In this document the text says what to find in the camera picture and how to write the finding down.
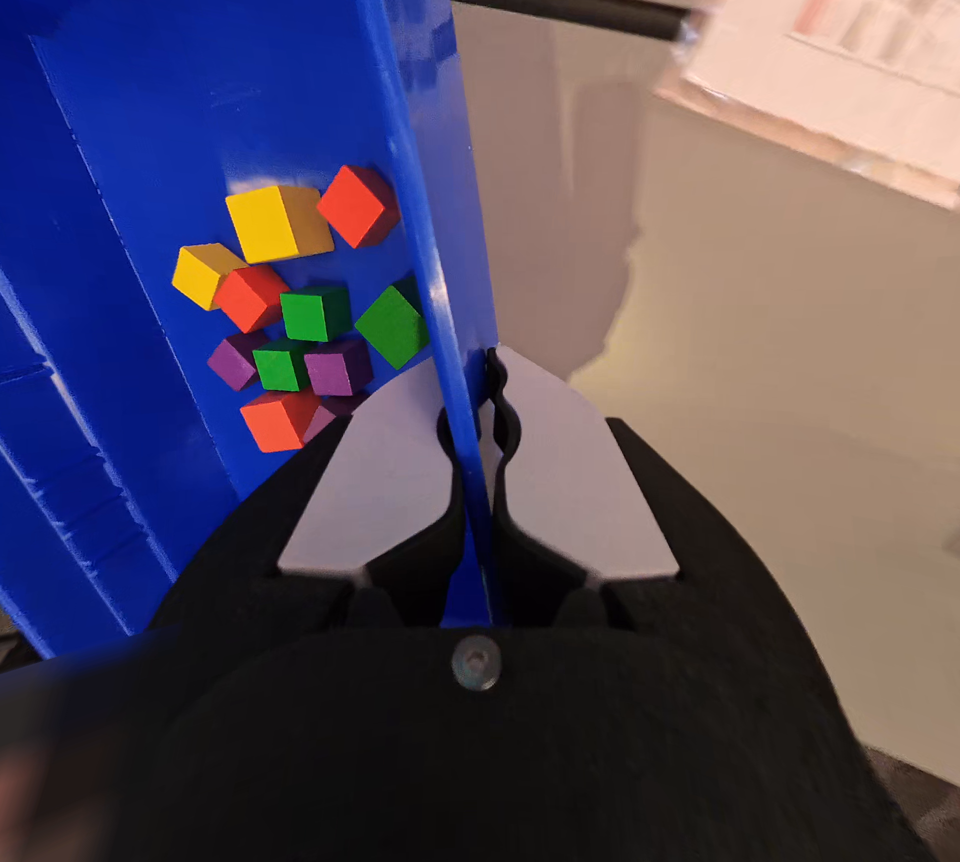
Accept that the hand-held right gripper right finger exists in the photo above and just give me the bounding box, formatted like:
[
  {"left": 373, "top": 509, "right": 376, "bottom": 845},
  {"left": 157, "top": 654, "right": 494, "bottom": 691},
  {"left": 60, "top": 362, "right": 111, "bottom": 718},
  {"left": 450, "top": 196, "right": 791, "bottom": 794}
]
[{"left": 483, "top": 345, "right": 680, "bottom": 589}]

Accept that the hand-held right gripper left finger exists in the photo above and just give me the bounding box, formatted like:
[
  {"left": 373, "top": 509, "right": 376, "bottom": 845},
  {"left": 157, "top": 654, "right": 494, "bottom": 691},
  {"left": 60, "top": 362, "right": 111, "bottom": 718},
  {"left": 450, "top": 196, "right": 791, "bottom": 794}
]
[{"left": 277, "top": 356, "right": 470, "bottom": 587}]

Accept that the blue plastic bin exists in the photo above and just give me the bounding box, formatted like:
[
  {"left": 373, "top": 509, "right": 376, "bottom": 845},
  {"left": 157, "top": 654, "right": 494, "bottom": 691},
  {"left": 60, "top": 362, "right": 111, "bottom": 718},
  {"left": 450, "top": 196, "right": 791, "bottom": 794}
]
[{"left": 0, "top": 0, "right": 500, "bottom": 661}]

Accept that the laminated paper sheet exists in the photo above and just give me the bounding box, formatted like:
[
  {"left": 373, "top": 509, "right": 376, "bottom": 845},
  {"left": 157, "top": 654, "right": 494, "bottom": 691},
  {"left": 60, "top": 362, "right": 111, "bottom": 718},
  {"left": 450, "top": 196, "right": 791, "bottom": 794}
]
[{"left": 652, "top": 0, "right": 960, "bottom": 211}]

